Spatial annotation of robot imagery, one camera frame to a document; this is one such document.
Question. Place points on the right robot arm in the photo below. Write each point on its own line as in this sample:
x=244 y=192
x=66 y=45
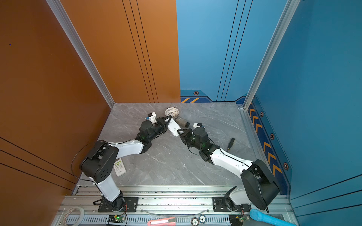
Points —
x=260 y=187

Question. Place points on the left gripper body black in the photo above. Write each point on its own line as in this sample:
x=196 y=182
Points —
x=162 y=126

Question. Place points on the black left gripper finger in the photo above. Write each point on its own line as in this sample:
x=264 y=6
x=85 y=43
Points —
x=166 y=118
x=168 y=122

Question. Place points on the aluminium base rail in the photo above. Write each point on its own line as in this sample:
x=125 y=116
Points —
x=145 y=203

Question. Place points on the green circuit board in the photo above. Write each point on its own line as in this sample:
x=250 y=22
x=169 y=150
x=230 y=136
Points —
x=236 y=220
x=116 y=219

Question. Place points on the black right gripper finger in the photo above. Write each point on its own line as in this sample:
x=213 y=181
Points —
x=184 y=138
x=182 y=131

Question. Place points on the green circuit board right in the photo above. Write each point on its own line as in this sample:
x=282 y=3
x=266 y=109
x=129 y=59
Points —
x=236 y=220

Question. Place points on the white air conditioner remote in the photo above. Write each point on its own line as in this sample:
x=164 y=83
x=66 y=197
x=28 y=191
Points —
x=173 y=128

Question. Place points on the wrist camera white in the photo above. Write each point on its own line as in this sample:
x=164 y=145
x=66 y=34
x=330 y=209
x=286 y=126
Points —
x=197 y=125
x=152 y=117

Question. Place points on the blue foam tube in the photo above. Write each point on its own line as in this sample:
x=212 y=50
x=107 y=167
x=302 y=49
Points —
x=259 y=216

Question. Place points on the beige black small bottle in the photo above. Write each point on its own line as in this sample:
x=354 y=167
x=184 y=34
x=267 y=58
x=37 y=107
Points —
x=182 y=122

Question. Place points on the aluminium corner post left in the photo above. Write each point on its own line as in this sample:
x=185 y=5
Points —
x=69 y=29

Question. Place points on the white mesh basket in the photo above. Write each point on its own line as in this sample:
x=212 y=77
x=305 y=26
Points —
x=172 y=111

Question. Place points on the black yellow handled screwdriver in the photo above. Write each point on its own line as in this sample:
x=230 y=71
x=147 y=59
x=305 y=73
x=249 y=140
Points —
x=230 y=144

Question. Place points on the aluminium corner post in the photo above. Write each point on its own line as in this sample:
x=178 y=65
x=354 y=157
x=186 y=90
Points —
x=69 y=29
x=282 y=25

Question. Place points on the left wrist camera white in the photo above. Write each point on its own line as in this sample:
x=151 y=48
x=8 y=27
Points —
x=152 y=117

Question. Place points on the round badge pair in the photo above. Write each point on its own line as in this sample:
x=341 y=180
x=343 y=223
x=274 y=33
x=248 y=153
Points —
x=198 y=221

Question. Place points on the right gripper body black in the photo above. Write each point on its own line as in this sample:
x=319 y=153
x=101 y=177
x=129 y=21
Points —
x=190 y=138

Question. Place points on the green circuit board left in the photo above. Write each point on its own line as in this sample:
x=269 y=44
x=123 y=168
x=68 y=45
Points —
x=116 y=219

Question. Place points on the aluminium corner post right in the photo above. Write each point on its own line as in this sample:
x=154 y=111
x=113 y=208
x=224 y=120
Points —
x=282 y=25

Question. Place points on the pink utility knife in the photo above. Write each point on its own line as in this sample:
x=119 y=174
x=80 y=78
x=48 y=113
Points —
x=163 y=222

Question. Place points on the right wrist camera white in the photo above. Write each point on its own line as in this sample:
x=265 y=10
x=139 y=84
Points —
x=197 y=125

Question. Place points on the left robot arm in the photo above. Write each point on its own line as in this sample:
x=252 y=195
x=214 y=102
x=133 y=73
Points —
x=99 y=162

